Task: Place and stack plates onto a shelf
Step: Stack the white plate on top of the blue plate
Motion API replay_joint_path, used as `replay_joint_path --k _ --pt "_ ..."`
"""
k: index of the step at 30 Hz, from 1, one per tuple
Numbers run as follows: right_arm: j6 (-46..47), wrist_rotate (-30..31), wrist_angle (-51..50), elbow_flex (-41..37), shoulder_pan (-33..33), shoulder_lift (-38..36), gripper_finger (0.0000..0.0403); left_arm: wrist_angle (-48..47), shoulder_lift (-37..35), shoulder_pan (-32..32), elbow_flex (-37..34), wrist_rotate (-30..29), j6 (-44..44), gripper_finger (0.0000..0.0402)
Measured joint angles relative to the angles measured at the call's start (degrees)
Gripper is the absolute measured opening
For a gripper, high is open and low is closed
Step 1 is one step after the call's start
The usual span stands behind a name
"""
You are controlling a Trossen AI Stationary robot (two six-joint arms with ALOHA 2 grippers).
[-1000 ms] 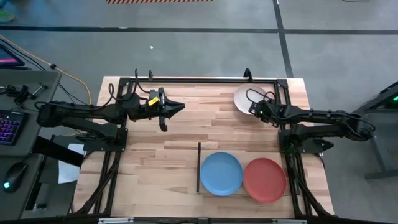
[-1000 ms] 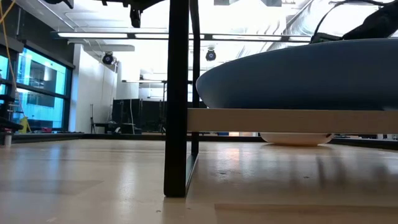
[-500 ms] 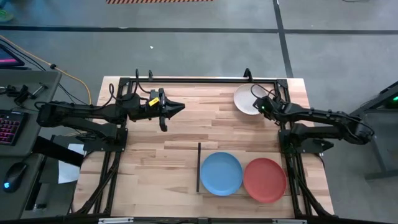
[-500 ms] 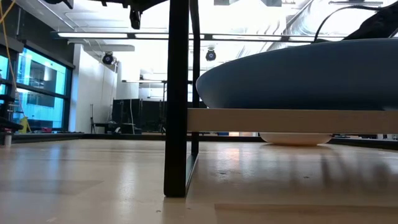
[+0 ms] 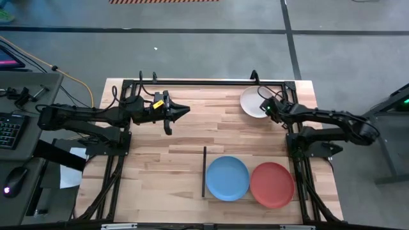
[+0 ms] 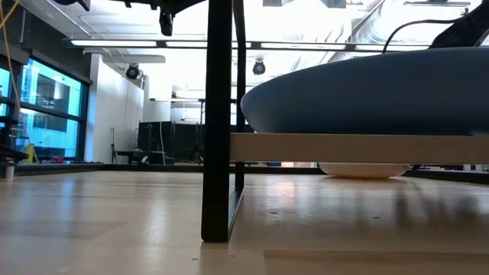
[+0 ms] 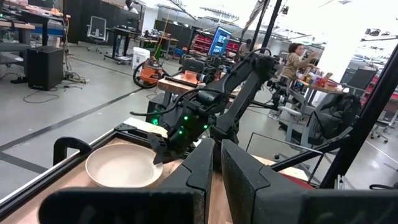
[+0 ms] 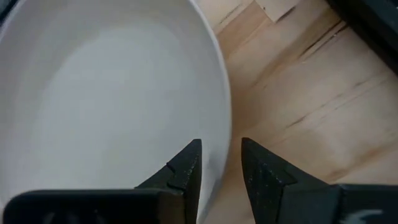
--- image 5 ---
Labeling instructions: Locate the yellow cable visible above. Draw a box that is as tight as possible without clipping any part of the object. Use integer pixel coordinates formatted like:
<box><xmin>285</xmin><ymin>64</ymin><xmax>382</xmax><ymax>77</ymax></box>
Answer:
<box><xmin>0</xmin><ymin>35</ymin><xmax>95</xmax><ymax>108</ymax></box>

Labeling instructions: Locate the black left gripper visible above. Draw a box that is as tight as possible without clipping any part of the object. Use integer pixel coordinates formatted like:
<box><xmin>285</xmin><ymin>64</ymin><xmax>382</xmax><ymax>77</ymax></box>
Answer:
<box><xmin>130</xmin><ymin>90</ymin><xmax>191</xmax><ymax>126</ymax></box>

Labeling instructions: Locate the black keyboard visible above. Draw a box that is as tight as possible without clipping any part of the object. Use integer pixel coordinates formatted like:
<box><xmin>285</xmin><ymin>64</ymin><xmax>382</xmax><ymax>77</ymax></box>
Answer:
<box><xmin>0</xmin><ymin>112</ymin><xmax>29</xmax><ymax>150</ymax></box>

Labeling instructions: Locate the cream white plate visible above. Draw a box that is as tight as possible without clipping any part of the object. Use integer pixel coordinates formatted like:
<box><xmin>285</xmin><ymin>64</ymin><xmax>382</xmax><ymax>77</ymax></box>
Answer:
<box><xmin>240</xmin><ymin>85</ymin><xmax>275</xmax><ymax>119</ymax></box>

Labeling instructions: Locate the white paper sheet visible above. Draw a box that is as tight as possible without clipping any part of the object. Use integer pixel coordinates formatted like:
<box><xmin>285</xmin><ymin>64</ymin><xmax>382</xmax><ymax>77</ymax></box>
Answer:
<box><xmin>59</xmin><ymin>146</ymin><xmax>88</xmax><ymax>189</ymax></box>

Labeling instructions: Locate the black grey side cart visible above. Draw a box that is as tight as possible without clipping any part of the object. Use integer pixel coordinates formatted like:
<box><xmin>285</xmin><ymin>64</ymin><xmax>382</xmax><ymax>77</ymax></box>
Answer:
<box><xmin>362</xmin><ymin>82</ymin><xmax>409</xmax><ymax>185</ymax></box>

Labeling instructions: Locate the black clamp tool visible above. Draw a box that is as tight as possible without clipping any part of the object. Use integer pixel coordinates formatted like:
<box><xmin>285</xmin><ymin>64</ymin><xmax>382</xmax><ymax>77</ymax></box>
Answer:
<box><xmin>4</xmin><ymin>84</ymin><xmax>50</xmax><ymax>108</ymax></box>

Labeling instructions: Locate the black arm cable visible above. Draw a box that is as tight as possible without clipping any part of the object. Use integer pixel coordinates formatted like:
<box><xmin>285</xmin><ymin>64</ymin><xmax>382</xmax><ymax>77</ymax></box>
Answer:
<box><xmin>110</xmin><ymin>70</ymin><xmax>160</xmax><ymax>108</ymax></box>

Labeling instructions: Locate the black computer mouse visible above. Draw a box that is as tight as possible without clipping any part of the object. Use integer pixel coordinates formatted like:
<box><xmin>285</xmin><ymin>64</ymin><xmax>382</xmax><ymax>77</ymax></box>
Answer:
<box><xmin>2</xmin><ymin>166</ymin><xmax>29</xmax><ymax>199</ymax></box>

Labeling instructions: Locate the orange red plate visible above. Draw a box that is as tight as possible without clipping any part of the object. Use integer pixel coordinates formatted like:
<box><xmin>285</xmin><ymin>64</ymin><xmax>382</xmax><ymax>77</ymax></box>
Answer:
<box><xmin>250</xmin><ymin>162</ymin><xmax>295</xmax><ymax>210</ymax></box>

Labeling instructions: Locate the screen with pink stripe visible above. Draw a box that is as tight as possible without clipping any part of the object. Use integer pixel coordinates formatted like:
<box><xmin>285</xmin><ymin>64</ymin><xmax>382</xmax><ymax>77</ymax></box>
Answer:
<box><xmin>0</xmin><ymin>44</ymin><xmax>26</xmax><ymax>70</ymax></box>

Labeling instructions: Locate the black metal table frame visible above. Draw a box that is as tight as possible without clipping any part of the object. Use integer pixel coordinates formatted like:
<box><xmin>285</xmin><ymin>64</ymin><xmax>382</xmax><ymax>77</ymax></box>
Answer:
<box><xmin>68</xmin><ymin>76</ymin><xmax>344</xmax><ymax>230</ymax></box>

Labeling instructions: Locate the blue plate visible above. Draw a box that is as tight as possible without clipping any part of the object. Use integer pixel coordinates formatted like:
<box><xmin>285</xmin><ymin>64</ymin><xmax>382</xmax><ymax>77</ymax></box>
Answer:
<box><xmin>205</xmin><ymin>155</ymin><xmax>251</xmax><ymax>202</ymax></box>

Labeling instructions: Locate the grey side desk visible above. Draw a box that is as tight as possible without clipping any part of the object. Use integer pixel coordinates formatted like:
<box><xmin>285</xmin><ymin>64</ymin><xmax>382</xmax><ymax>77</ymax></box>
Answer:
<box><xmin>0</xmin><ymin>70</ymin><xmax>65</xmax><ymax>226</ymax></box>

